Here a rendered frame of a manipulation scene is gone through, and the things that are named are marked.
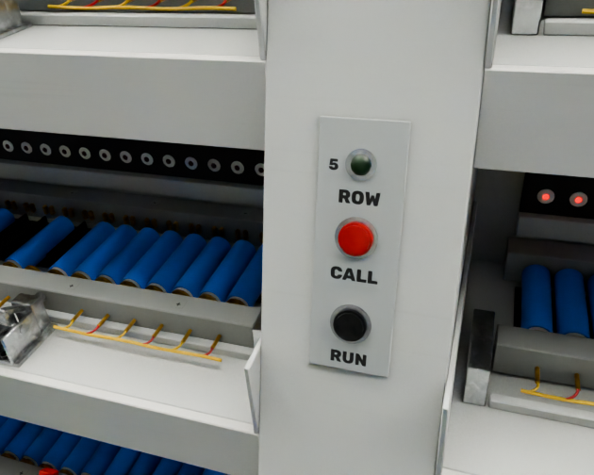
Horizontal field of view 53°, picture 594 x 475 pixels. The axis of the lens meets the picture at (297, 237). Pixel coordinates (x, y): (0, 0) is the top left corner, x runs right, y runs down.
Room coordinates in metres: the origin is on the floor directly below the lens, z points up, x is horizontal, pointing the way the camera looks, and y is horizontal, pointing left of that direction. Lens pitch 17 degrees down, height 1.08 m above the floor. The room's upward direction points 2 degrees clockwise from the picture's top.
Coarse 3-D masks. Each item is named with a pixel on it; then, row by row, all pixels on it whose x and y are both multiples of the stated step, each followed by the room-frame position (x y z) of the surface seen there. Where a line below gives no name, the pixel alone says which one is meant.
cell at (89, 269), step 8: (120, 232) 0.45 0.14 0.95; (128, 232) 0.45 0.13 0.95; (136, 232) 0.45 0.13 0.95; (112, 240) 0.43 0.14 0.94; (120, 240) 0.44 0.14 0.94; (128, 240) 0.44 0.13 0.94; (104, 248) 0.42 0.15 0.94; (112, 248) 0.43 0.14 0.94; (120, 248) 0.43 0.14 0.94; (88, 256) 0.42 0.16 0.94; (96, 256) 0.42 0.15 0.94; (104, 256) 0.42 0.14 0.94; (112, 256) 0.42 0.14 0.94; (80, 264) 0.41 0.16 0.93; (88, 264) 0.41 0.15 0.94; (96, 264) 0.41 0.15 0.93; (104, 264) 0.41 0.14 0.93; (80, 272) 0.40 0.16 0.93; (88, 272) 0.40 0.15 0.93; (96, 272) 0.40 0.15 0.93
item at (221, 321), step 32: (0, 288) 0.39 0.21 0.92; (32, 288) 0.38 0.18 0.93; (64, 288) 0.37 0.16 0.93; (96, 288) 0.37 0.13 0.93; (128, 288) 0.37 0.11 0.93; (128, 320) 0.36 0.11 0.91; (160, 320) 0.35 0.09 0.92; (192, 320) 0.34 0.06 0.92; (224, 320) 0.33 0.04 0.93; (192, 352) 0.33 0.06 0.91
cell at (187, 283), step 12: (216, 240) 0.43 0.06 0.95; (204, 252) 0.41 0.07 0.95; (216, 252) 0.42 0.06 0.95; (192, 264) 0.40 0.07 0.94; (204, 264) 0.40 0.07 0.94; (216, 264) 0.41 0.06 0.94; (192, 276) 0.39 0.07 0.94; (204, 276) 0.39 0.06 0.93; (180, 288) 0.38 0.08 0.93; (192, 288) 0.38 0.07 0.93
